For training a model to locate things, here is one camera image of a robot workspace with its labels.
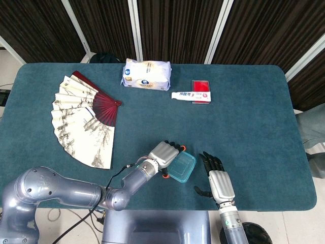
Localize black bag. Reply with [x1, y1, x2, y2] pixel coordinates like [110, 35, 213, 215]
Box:
[90, 52, 121, 64]

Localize red flat plastic case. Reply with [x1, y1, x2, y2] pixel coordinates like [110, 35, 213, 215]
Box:
[191, 79, 211, 105]

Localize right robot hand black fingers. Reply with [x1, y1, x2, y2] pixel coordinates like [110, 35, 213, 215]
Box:
[194, 151, 236, 204]

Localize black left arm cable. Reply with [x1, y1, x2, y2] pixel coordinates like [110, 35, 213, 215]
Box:
[49, 162, 138, 244]

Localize black trash bin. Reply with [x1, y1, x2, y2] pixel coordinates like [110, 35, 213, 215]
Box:
[219, 222, 274, 244]

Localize dark slatted partition screen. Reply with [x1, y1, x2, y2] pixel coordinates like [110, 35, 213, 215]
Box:
[0, 0, 325, 112]

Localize grey fabric chair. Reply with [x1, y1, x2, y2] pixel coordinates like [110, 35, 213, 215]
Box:
[296, 101, 325, 178]

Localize black device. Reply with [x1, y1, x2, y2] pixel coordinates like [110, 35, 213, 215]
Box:
[0, 89, 11, 106]

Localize white tissue pack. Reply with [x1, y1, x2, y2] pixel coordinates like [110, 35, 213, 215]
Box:
[119, 58, 172, 92]

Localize teal tablecloth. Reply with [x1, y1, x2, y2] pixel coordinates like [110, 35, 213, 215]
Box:
[0, 63, 318, 211]

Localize clear blue plastic tray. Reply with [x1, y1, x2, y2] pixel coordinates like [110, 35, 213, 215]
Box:
[168, 151, 198, 184]

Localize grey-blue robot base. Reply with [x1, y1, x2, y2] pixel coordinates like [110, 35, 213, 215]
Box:
[101, 209, 212, 244]

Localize beige cable loop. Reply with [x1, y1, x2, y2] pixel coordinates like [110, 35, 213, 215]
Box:
[47, 208, 62, 222]

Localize white red toothpaste tube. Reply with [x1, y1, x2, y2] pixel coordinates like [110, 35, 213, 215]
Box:
[171, 91, 212, 103]

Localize paper folding fan red ribs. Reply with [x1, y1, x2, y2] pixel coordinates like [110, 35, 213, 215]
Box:
[50, 70, 122, 170]

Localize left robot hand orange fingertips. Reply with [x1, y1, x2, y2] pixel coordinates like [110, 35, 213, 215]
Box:
[148, 140, 187, 180]

